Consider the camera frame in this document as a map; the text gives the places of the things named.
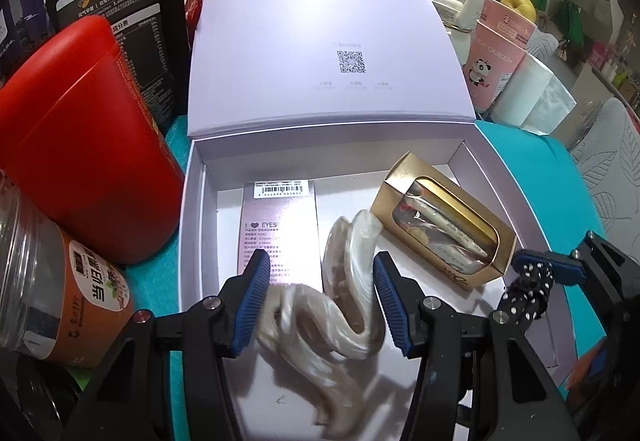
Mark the gold window box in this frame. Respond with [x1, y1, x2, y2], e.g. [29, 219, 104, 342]
[370, 151, 517, 292]

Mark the jar dark purple label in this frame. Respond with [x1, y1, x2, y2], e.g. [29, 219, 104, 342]
[0, 0, 63, 79]

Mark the yellow fruit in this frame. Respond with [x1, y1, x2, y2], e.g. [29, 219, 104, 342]
[500, 0, 538, 19]

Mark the teal bubble mat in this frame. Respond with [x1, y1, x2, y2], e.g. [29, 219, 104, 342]
[70, 114, 611, 441]

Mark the short jar orange label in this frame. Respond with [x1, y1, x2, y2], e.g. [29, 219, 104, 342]
[0, 174, 137, 369]

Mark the pink panda paper cup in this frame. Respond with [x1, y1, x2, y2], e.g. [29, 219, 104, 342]
[482, 0, 540, 57]
[460, 21, 527, 114]

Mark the black polka-dot scrunchie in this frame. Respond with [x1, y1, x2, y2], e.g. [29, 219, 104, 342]
[500, 255, 557, 322]

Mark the grey cushion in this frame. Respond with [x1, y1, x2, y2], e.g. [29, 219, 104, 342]
[525, 28, 561, 59]

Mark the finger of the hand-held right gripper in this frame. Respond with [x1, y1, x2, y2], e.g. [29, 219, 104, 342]
[511, 230, 640, 322]
[572, 321, 640, 427]

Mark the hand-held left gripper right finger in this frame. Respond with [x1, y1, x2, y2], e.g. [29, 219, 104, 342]
[372, 250, 578, 441]

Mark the pink slim cosmetic box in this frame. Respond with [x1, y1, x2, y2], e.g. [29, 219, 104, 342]
[236, 180, 321, 289]

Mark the dark jar green label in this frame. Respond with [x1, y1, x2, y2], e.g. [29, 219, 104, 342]
[0, 351, 98, 441]

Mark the pearly wavy hair clip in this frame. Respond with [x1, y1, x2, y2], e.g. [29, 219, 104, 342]
[256, 210, 388, 439]

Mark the white gift box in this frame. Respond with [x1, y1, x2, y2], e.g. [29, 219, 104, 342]
[177, 0, 588, 441]

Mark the red canister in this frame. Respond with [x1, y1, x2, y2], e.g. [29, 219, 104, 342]
[0, 15, 187, 266]

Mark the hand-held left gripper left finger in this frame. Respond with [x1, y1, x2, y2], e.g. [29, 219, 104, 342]
[62, 248, 273, 441]

